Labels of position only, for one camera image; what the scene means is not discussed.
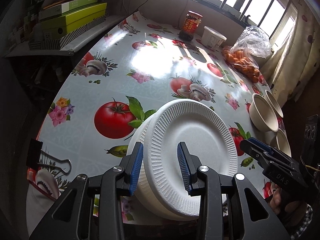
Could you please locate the beige paper bowl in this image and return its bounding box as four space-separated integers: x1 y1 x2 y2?
264 89 284 118
249 93 279 133
270 129 291 157

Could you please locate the white foam plate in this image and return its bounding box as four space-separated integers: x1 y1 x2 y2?
126 120 150 155
143 99 238 220
134 114 200 221

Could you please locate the right hand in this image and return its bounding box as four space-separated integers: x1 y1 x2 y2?
269 182 308 216

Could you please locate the floral fruit print tablecloth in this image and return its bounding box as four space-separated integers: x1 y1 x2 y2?
26 12 274 231

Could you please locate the floral cream curtain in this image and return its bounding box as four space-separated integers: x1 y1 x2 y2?
261 2 319 106

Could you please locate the black binder clip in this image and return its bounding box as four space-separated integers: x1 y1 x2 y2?
26 139 72 175

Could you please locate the plastic bag of oranges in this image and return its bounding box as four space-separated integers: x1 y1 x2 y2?
222 25 272 83

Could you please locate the white plastic tub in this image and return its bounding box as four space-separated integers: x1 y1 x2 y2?
201 26 227 49

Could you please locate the red label sauce jar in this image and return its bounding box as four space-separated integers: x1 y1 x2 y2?
178 11 203 41

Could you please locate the grey side shelf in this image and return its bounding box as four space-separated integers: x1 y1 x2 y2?
4 15 124 57

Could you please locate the black white striped box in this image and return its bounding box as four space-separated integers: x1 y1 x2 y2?
28 15 106 50

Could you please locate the lime green flat box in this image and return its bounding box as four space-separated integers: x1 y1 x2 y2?
41 3 107 40

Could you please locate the white green flat box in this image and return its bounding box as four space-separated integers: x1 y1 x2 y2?
39 0 98 20

